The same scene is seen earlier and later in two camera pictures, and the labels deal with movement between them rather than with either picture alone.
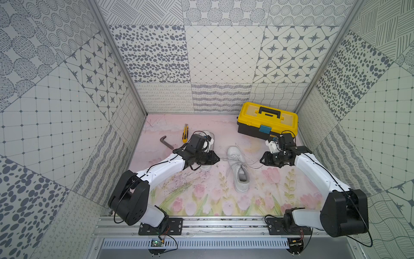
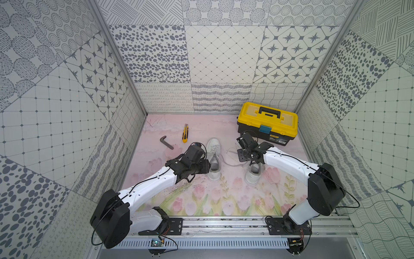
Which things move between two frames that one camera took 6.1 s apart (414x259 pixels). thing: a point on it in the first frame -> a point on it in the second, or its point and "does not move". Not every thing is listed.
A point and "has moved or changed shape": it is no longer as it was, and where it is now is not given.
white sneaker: x=240 y=169 -> x=253 y=175
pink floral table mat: x=239 y=183 does not move
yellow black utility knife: x=185 y=137 does not move
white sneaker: x=209 y=145 has moved or changed shape
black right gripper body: x=278 y=159 -> x=243 y=155
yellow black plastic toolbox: x=266 y=122 does not move
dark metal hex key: x=162 y=140 does not move
